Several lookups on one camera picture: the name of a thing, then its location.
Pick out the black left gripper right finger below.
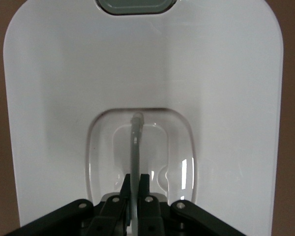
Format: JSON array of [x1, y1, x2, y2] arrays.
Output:
[[140, 173, 246, 236]]

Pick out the white box lid grey clips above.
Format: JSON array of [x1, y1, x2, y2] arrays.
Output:
[[3, 0, 285, 236]]

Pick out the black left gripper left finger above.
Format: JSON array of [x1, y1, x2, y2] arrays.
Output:
[[4, 173, 131, 236]]

